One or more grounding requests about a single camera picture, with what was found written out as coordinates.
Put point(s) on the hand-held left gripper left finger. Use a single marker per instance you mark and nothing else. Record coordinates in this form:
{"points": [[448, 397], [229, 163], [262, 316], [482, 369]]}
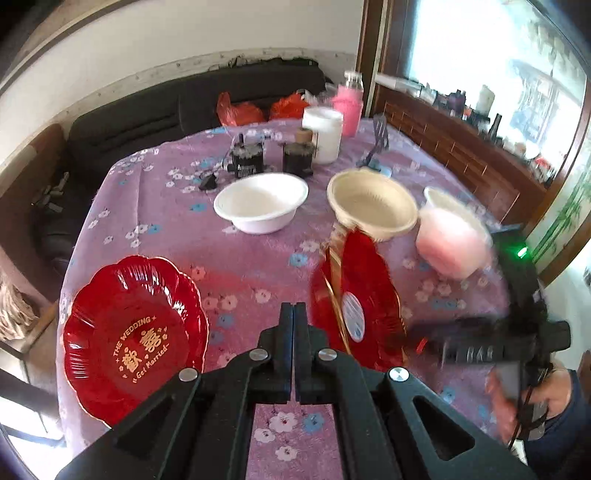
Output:
{"points": [[284, 350]]}

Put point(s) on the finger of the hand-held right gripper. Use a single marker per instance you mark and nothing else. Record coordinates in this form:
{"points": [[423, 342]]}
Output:
{"points": [[429, 331]]}

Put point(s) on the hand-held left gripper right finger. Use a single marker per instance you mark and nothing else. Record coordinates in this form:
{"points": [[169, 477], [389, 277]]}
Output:
{"points": [[304, 355]]}

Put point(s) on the red gold-rimmed plate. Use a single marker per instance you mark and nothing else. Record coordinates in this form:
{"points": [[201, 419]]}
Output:
{"points": [[360, 295]]}

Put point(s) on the white bowl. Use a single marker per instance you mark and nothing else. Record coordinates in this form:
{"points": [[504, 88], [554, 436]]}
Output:
{"points": [[261, 203], [452, 235]]}

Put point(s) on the beige bowl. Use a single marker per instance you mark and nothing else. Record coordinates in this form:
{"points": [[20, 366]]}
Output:
{"points": [[369, 207]]}

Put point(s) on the large red scalloped plate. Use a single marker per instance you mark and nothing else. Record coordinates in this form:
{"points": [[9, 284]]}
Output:
{"points": [[134, 341]]}

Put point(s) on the person's right forearm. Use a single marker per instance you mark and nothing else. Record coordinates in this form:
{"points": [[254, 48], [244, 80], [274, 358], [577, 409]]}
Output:
{"points": [[568, 438]]}

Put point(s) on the person's right hand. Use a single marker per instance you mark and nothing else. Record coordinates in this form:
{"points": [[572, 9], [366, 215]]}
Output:
{"points": [[505, 415]]}

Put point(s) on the purple floral tablecloth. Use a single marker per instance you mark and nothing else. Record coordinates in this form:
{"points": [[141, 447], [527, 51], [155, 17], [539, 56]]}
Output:
{"points": [[258, 267]]}

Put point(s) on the wooden cabinet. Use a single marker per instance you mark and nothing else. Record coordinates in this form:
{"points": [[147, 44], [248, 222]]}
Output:
{"points": [[461, 152]]}

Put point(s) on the small black adapter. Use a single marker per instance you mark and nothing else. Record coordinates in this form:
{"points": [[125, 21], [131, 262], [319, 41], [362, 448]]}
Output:
{"points": [[208, 182]]}

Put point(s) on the black motor white label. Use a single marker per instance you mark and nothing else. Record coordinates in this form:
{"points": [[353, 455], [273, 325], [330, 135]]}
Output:
{"points": [[247, 159]]}

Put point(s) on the black phone stand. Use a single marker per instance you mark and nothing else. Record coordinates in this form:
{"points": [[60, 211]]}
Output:
{"points": [[379, 134]]}

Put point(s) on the white jar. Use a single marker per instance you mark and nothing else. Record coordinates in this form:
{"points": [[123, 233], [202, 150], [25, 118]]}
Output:
{"points": [[323, 134]]}

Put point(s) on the row of small bottles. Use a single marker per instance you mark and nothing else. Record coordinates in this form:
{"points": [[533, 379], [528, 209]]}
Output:
{"points": [[455, 104]]}

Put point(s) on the white bottle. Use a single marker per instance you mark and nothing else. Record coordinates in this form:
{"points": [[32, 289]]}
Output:
{"points": [[485, 99]]}

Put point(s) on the pink bottle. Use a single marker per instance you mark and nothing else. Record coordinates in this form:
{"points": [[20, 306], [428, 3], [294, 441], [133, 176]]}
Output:
{"points": [[348, 108]]}

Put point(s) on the red plastic bag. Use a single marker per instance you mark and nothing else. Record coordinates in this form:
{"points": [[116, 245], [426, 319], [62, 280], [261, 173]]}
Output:
{"points": [[240, 113], [288, 106]]}

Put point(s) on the white box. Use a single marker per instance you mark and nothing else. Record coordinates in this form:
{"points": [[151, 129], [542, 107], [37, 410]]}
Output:
{"points": [[397, 82]]}

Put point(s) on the wooden chair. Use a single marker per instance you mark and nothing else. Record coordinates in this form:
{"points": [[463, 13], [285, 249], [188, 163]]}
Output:
{"points": [[23, 387]]}

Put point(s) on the black sofa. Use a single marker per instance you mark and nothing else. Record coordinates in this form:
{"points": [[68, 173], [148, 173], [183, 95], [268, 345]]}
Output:
{"points": [[152, 110]]}

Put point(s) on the brown patterned blanket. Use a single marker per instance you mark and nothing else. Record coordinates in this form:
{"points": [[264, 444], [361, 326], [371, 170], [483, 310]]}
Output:
{"points": [[14, 300]]}

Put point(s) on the black grey gadget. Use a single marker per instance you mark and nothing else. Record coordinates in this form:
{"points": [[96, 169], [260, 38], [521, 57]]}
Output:
{"points": [[48, 194]]}

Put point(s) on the window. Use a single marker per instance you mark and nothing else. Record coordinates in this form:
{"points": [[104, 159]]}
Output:
{"points": [[489, 46]]}

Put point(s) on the bamboo print wall poster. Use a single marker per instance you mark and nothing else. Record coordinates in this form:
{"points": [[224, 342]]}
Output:
{"points": [[568, 207]]}

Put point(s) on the wooden window frame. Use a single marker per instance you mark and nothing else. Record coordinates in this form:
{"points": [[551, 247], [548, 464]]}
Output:
{"points": [[369, 55]]}

